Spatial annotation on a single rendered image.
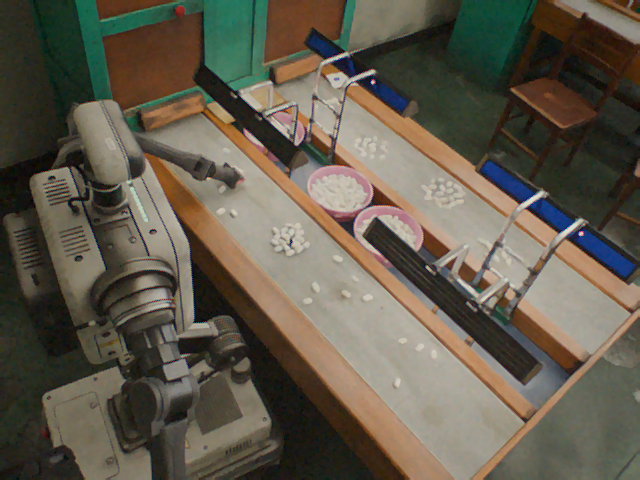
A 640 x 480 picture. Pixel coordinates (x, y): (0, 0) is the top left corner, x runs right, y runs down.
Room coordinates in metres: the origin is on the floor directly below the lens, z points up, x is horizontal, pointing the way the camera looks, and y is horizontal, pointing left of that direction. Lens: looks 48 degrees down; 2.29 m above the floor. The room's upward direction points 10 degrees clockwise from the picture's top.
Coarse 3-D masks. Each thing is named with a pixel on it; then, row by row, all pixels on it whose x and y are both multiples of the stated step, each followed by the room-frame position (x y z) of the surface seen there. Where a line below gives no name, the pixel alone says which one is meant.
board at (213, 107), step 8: (264, 88) 2.25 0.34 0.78; (256, 96) 2.17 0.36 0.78; (264, 96) 2.18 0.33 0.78; (208, 104) 2.04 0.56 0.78; (216, 104) 2.05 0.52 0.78; (264, 104) 2.12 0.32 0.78; (216, 112) 2.00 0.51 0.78; (224, 112) 2.01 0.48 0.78; (224, 120) 1.95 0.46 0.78; (232, 120) 1.97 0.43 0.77
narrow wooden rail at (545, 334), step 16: (288, 112) 2.11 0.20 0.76; (304, 128) 2.03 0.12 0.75; (320, 144) 1.95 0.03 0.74; (336, 144) 1.94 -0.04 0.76; (336, 160) 1.88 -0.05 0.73; (352, 160) 1.85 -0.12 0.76; (352, 176) 1.80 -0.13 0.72; (368, 176) 1.77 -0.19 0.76; (384, 192) 1.69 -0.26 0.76; (400, 208) 1.62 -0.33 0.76; (416, 208) 1.63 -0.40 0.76; (432, 224) 1.55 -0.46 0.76; (432, 240) 1.49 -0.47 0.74; (448, 240) 1.48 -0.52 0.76; (464, 272) 1.38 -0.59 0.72; (528, 304) 1.24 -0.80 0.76; (512, 320) 1.22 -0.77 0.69; (528, 320) 1.19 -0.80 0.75; (544, 320) 1.19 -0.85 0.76; (528, 336) 1.16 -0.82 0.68; (544, 336) 1.14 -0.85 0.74; (560, 336) 1.13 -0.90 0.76; (544, 352) 1.12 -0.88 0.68; (560, 352) 1.09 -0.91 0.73; (576, 352) 1.08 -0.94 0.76; (576, 368) 1.04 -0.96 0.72
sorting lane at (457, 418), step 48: (192, 144) 1.80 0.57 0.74; (240, 192) 1.57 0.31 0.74; (240, 240) 1.32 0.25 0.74; (288, 288) 1.15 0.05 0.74; (336, 288) 1.18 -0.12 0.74; (336, 336) 0.99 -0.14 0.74; (384, 336) 1.02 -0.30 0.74; (432, 336) 1.05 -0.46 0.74; (384, 384) 0.85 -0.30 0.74; (432, 384) 0.88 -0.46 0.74; (480, 384) 0.91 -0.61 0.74; (432, 432) 0.72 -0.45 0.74; (480, 432) 0.75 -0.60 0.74
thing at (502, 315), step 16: (544, 192) 1.43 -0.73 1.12; (512, 224) 1.32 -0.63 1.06; (576, 224) 1.31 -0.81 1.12; (496, 240) 1.32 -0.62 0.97; (560, 240) 1.23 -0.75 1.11; (512, 256) 1.28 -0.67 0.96; (544, 256) 1.21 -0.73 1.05; (480, 272) 1.32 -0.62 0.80; (496, 272) 1.29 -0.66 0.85; (464, 288) 1.33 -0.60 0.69; (480, 288) 1.32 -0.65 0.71; (512, 288) 1.24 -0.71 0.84; (528, 288) 1.21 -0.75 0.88; (512, 304) 1.21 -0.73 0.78
